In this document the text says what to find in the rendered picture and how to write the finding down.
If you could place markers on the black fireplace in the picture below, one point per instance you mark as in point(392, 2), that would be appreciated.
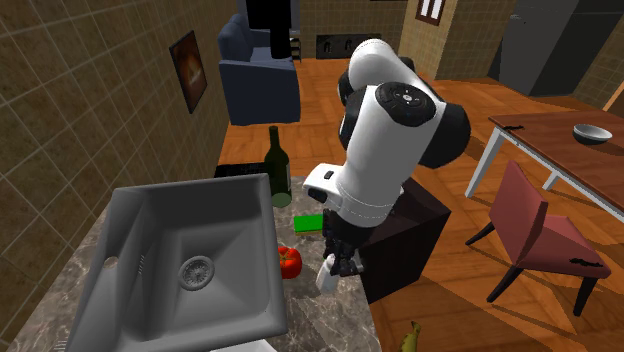
point(336, 46)

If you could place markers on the red chair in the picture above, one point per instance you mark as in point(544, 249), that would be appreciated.
point(526, 224)

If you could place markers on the yellow banana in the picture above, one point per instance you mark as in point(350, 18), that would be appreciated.
point(412, 341)

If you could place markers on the dark grey cabinet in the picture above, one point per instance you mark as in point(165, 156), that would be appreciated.
point(551, 44)

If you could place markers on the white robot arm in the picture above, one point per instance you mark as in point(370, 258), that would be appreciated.
point(378, 146)

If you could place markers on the window with brown frame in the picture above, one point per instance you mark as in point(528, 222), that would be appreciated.
point(430, 10)

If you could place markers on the grey sink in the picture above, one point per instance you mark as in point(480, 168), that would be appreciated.
point(195, 229)

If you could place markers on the green sponge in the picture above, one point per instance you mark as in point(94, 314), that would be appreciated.
point(308, 224)

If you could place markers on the grey bowl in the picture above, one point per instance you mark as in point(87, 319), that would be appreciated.
point(591, 133)

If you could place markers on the black dish rack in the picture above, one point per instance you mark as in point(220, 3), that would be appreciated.
point(241, 169)

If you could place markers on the dark robot stand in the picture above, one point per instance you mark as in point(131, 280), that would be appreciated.
point(404, 234)

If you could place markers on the white cup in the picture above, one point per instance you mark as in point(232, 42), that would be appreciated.
point(325, 278)

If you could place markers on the brown table with white legs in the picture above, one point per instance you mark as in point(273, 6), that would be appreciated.
point(551, 141)

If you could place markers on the blue armchair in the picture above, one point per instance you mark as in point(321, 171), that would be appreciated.
point(258, 83)

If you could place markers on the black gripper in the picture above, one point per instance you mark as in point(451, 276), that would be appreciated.
point(341, 244)

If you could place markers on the dark green wine bottle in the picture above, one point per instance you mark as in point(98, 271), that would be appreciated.
point(278, 166)

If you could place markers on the red tomato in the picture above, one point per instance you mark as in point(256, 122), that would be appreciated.
point(291, 263)

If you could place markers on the orange wall picture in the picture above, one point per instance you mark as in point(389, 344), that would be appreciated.
point(188, 70)

